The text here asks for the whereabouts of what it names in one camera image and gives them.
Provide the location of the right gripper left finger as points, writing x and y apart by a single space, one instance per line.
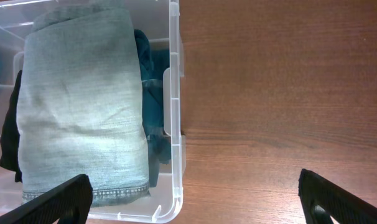
68 203

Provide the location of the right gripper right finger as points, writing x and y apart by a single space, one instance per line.
324 202

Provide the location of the black garment with tape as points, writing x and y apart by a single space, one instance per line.
10 136

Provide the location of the light blue jeans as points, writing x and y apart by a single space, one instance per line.
79 109

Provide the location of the navy blue garment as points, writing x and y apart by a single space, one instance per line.
153 64

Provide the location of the clear plastic storage bin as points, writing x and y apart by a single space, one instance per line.
159 20

